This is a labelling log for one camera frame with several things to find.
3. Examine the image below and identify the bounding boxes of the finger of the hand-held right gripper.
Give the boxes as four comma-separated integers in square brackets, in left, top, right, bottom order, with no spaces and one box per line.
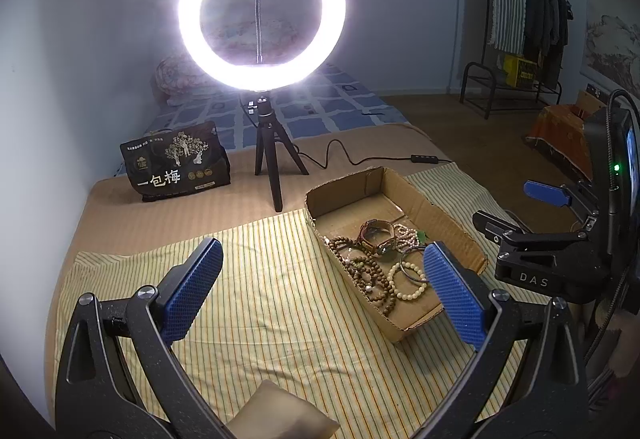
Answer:
[523,180,601,220]
[472,210,588,250]

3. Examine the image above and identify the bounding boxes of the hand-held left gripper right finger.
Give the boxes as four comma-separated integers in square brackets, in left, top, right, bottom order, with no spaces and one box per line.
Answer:
[410,240,591,439]

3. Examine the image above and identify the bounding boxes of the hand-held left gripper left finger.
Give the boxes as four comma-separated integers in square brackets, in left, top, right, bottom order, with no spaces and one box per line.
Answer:
[54,236,236,439]

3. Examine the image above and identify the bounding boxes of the cream bead bracelet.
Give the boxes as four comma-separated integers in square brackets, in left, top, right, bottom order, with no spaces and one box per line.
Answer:
[387,260,430,302]

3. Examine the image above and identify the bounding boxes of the cardboard box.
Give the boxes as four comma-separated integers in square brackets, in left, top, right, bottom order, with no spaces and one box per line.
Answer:
[304,166,488,345]

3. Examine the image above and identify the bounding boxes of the black bangle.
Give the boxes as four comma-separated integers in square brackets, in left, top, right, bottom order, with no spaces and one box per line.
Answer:
[399,260,427,284]

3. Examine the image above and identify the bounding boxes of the brown wooden bead bracelet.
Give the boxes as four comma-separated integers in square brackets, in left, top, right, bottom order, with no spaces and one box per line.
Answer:
[349,263,399,318]

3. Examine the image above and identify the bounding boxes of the white bead necklace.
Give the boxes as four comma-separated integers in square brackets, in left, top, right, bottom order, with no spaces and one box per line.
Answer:
[392,223,426,252]

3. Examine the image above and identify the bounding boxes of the dark bead bracelet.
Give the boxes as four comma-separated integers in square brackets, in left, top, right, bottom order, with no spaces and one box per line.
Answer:
[327,235,363,264]

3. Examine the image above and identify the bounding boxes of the orange patterned cloth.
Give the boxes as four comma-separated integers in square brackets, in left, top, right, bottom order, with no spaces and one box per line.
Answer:
[525,104,596,180]

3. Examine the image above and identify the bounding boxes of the yellow striped cloth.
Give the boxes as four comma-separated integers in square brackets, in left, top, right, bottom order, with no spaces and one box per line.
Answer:
[52,162,551,439]

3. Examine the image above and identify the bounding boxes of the small brown carton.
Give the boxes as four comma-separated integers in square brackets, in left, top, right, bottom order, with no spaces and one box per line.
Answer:
[575,89,608,120]

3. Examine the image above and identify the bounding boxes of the black printed bag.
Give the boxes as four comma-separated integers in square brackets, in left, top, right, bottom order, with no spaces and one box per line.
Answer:
[120,120,232,203]

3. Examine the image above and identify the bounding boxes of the yellow box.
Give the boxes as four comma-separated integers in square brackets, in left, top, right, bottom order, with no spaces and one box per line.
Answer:
[502,54,543,87]

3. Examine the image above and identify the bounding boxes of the black metal rack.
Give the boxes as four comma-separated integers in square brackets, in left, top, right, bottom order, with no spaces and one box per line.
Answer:
[460,62,563,120]

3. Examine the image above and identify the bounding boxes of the black tripod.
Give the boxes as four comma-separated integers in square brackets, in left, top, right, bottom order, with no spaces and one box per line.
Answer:
[242,92,310,213]

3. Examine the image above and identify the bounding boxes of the beige cushion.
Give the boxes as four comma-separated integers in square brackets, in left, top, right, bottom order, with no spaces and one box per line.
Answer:
[239,379,342,439]

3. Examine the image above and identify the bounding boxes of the dark hanging clothes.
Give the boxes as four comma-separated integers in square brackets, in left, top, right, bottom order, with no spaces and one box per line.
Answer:
[522,0,571,90]

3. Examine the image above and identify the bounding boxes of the floral pillow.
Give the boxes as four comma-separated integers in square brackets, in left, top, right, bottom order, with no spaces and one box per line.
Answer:
[152,55,221,107]

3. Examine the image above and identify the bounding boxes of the blue checkered blanket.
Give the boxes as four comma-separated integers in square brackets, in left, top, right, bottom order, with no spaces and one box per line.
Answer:
[120,62,411,175]

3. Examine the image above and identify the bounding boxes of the black braided cable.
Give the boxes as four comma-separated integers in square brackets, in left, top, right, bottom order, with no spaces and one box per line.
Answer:
[582,264,633,365]

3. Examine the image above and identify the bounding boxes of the brown strap wristwatch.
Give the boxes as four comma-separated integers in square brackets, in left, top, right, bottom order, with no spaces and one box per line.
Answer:
[357,219,401,256]

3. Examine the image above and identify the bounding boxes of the black light cable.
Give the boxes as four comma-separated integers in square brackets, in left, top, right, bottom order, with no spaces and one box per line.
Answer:
[287,139,454,170]

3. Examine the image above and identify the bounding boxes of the wall poster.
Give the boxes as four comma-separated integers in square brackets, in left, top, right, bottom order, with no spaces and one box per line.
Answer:
[582,0,640,90]

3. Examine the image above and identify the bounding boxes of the white ring light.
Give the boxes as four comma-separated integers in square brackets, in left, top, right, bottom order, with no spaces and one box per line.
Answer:
[177,0,347,92]

